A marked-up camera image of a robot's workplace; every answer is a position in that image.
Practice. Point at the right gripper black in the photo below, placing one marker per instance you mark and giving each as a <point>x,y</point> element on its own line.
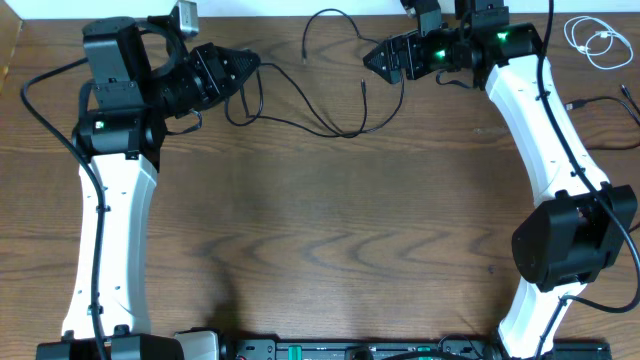
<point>409,46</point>

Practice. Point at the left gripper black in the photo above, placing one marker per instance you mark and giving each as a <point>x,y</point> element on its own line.
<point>211,73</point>

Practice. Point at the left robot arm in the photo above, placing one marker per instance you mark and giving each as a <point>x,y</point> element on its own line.
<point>142,75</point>

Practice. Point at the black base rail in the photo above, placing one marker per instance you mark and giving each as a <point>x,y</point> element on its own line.
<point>269,349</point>

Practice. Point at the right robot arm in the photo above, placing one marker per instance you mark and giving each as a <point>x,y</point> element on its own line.
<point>580,220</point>

